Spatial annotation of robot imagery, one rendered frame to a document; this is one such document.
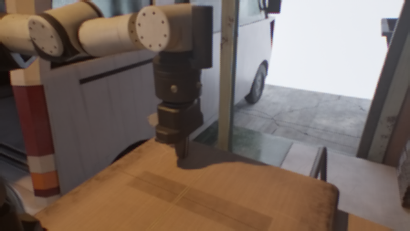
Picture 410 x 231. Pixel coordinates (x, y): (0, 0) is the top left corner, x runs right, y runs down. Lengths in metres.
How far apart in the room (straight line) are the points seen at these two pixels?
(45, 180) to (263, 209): 1.08
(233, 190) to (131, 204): 0.17
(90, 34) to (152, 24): 0.18
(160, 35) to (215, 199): 0.28
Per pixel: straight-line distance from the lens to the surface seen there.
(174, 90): 0.45
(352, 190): 2.28
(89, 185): 0.53
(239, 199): 0.47
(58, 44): 0.60
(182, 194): 0.48
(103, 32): 0.55
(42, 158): 1.33
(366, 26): 4.27
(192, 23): 0.45
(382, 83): 2.53
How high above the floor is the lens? 1.41
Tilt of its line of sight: 25 degrees down
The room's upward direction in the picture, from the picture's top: straight up
